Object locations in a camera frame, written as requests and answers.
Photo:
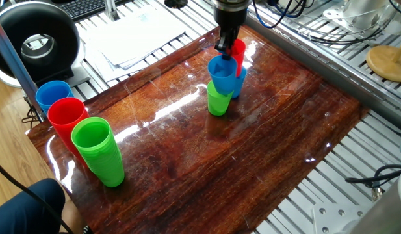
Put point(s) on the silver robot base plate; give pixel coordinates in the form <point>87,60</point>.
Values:
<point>330,221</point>

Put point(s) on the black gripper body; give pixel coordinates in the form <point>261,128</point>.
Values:
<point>231,19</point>

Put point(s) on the grey aluminium table rail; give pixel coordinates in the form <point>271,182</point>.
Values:
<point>333,74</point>

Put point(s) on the blue cup stack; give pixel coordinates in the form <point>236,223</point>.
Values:
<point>52,92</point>

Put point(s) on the aluminium frame post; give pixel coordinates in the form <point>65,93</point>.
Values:
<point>15,61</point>

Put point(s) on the silver stand post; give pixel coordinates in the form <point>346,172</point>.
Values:
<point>111,11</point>

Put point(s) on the red cup stack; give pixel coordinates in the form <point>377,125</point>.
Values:
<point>62,112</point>

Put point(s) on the black round foot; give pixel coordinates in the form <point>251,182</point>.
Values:
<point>175,3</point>

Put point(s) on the blue plastic cup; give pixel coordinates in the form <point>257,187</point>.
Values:
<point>240,84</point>
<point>223,83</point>

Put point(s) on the round wooden stand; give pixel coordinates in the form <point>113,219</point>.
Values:
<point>382,63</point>

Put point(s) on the silver spare mounting plate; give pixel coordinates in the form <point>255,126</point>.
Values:
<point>333,13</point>

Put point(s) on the dark shoe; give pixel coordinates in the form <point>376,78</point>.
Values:
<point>87,230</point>

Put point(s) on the person leg blue trousers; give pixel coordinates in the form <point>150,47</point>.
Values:
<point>18,217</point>

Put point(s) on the green cup stack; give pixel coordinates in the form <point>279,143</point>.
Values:
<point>102,162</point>

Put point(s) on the red plastic cup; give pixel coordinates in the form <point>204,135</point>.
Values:
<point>239,53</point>

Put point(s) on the white paper sheets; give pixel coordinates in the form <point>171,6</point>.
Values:
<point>138,35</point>

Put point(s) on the black keyboard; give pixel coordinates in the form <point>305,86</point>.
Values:
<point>83,8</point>

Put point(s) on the green plastic cup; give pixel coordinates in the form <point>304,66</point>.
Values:
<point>216,104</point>

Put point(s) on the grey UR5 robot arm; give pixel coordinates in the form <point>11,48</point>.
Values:
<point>388,211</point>

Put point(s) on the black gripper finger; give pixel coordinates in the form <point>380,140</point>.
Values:
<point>234,37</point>
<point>223,42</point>

